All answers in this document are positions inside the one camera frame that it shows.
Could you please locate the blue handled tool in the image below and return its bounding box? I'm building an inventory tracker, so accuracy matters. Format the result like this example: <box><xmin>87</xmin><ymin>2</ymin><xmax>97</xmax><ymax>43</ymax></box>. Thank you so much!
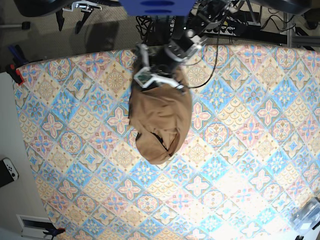
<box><xmin>8</xmin><ymin>44</ymin><xmax>29</xmax><ymax>67</ymax></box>

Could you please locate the white power strip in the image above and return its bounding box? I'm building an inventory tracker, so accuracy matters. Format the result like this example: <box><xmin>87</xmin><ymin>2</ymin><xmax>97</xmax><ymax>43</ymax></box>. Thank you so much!
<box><xmin>204</xmin><ymin>24</ymin><xmax>236</xmax><ymax>37</ymax></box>

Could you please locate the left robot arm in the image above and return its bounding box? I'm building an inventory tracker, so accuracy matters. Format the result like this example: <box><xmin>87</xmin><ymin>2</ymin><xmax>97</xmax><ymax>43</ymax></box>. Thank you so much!
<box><xmin>132</xmin><ymin>0</ymin><xmax>235</xmax><ymax>91</ymax></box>

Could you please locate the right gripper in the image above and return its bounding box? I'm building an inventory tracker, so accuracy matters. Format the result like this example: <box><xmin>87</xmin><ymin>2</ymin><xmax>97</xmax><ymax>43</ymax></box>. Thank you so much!
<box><xmin>55</xmin><ymin>1</ymin><xmax>102</xmax><ymax>35</ymax></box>

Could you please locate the patterned tablecloth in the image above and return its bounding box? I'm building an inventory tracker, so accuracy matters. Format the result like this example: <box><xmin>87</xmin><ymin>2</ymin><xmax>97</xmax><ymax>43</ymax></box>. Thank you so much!
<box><xmin>14</xmin><ymin>45</ymin><xmax>320</xmax><ymax>240</ymax></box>

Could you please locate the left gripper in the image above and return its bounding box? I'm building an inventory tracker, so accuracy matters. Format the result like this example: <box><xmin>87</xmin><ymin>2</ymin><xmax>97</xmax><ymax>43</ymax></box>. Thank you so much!
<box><xmin>133</xmin><ymin>34</ymin><xmax>206</xmax><ymax>94</ymax></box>

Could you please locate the black clamp bottom edge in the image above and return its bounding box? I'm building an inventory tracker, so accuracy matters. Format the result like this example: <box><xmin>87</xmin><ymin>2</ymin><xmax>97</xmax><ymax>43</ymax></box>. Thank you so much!
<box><xmin>43</xmin><ymin>226</ymin><xmax>66</xmax><ymax>239</ymax></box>

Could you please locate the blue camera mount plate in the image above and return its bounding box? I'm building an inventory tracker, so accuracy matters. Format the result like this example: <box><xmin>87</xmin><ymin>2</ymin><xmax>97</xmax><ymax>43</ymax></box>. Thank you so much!
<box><xmin>119</xmin><ymin>0</ymin><xmax>196</xmax><ymax>16</ymax></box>

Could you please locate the clear plastic box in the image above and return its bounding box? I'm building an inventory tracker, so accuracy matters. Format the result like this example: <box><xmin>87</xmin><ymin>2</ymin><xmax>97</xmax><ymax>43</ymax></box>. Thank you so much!
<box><xmin>290</xmin><ymin>197</ymin><xmax>320</xmax><ymax>235</ymax></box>

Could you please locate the game console with white controller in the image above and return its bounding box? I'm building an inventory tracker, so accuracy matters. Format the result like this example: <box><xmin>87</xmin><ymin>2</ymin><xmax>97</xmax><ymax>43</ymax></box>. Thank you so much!
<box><xmin>0</xmin><ymin>157</ymin><xmax>19</xmax><ymax>188</ymax></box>

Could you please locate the red and black clamp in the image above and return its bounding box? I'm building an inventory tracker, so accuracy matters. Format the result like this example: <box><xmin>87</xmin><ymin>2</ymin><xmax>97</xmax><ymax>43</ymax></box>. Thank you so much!
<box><xmin>5</xmin><ymin>64</ymin><xmax>25</xmax><ymax>86</ymax></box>

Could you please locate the white floor vent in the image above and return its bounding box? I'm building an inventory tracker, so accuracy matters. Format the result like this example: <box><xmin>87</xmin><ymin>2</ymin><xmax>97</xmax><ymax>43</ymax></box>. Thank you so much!
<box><xmin>16</xmin><ymin>214</ymin><xmax>54</xmax><ymax>240</ymax></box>

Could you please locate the brown t-shirt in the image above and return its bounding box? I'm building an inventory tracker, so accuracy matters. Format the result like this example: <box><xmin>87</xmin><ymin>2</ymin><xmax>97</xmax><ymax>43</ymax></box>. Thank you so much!
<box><xmin>128</xmin><ymin>80</ymin><xmax>192</xmax><ymax>165</ymax></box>

